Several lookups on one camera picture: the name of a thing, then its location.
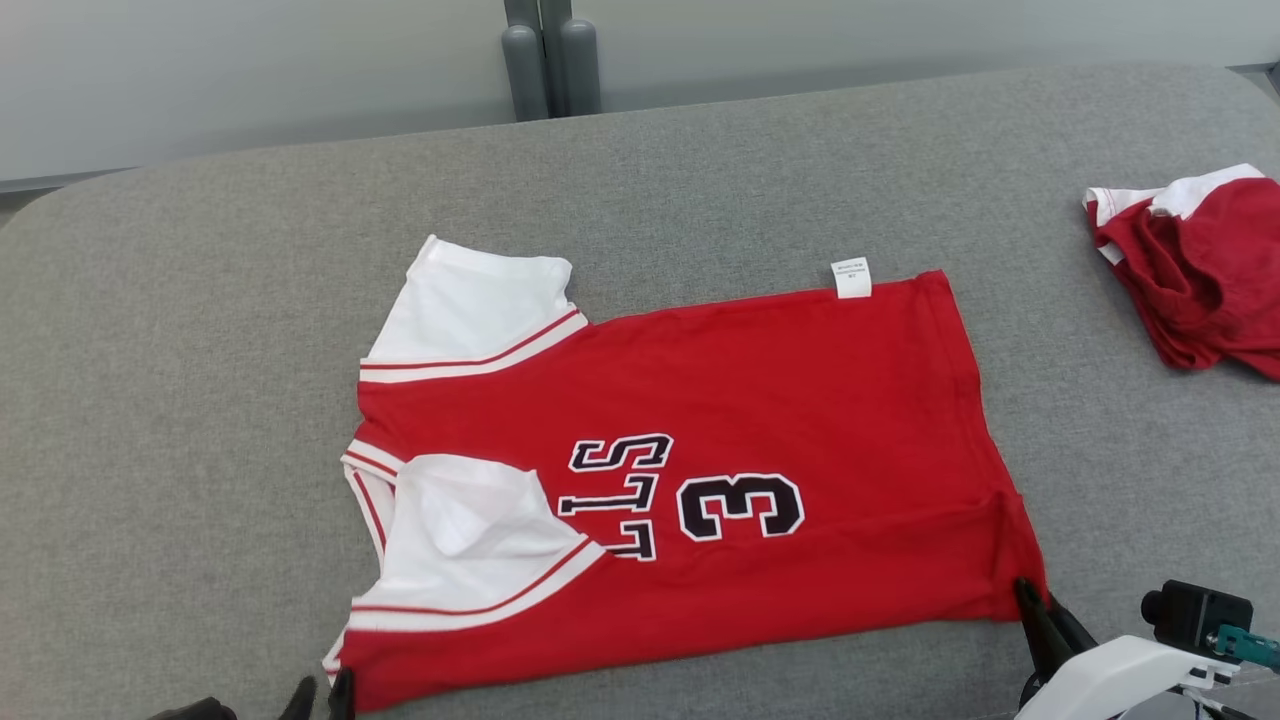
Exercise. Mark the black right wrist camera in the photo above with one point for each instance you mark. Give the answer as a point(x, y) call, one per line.
point(1195, 615)

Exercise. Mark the red shorts with white trim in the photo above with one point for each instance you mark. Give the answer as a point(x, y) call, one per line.
point(1200, 280)

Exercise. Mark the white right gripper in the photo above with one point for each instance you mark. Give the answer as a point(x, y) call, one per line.
point(1120, 680)

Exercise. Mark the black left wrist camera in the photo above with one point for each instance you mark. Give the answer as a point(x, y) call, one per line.
point(195, 711)

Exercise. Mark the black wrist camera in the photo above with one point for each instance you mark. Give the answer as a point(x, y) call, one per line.
point(1195, 615)
point(195, 711)

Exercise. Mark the red Bulls 23 jersey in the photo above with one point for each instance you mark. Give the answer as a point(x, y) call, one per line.
point(800, 400)

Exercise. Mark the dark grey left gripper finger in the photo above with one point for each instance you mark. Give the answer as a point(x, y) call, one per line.
point(342, 698)
point(300, 702)

